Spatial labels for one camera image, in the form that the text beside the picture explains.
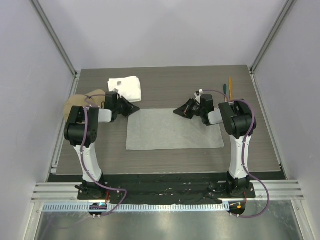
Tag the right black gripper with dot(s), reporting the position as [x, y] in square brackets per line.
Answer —
[185, 110]

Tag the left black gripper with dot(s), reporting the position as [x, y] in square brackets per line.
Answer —
[130, 108]

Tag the grey cloth napkin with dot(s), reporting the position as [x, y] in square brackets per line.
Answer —
[161, 129]

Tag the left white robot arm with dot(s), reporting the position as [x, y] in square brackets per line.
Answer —
[82, 115]

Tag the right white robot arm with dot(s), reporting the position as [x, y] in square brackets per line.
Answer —
[239, 122]

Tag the white folded towel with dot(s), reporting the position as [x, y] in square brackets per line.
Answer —
[127, 87]

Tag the tan baseball cap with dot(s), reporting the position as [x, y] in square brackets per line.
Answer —
[94, 98]

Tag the yellow wooden knife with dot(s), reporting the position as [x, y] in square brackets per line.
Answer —
[230, 86]

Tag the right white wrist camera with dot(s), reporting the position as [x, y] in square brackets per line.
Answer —
[198, 95]

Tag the green handled wooden spoon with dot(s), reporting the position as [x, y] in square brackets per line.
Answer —
[226, 99]

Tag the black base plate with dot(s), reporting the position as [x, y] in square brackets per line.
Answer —
[165, 189]

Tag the perforated cable duct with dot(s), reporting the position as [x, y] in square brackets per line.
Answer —
[95, 207]

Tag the left aluminium frame post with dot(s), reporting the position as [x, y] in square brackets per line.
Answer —
[52, 34]

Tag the aluminium frame post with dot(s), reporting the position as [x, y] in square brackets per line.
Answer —
[283, 14]
[52, 34]

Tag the right aluminium frame post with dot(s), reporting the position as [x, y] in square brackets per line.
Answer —
[283, 14]

